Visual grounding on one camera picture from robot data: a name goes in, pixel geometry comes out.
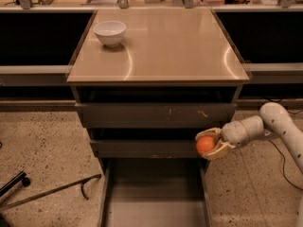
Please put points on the grey drawer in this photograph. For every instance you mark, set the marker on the grey drawer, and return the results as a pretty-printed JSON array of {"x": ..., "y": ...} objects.
[
  {"x": 143, "y": 192},
  {"x": 155, "y": 115},
  {"x": 144, "y": 149}
]

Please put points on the grey middle drawer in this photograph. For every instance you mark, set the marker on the grey middle drawer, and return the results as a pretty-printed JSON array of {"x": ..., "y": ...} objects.
[{"x": 144, "y": 149}]

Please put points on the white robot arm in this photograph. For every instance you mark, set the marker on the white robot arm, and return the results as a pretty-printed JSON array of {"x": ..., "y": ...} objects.
[{"x": 255, "y": 175}]

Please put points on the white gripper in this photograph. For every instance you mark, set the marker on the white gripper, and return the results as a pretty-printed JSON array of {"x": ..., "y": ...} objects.
[{"x": 233, "y": 132}]

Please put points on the orange fruit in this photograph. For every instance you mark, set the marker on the orange fruit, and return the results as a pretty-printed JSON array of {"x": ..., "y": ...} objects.
[{"x": 205, "y": 144}]

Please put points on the grey top drawer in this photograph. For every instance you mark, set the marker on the grey top drawer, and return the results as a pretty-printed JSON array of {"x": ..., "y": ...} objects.
[{"x": 155, "y": 115}]

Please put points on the thin metal rod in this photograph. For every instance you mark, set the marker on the thin metal rod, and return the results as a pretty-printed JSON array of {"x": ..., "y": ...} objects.
[{"x": 81, "y": 182}]

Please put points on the grey bottom drawer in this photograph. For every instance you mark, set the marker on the grey bottom drawer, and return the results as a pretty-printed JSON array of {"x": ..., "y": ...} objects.
[{"x": 143, "y": 192}]

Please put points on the black chair leg with caster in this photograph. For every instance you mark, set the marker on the black chair leg with caster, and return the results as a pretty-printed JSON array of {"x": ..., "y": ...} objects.
[{"x": 21, "y": 177}]

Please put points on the grey drawer cabinet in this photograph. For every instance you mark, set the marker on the grey drawer cabinet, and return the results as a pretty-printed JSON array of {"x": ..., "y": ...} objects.
[{"x": 167, "y": 56}]

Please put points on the white ceramic bowl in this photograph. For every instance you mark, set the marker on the white ceramic bowl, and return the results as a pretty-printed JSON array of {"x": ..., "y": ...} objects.
[{"x": 110, "y": 33}]

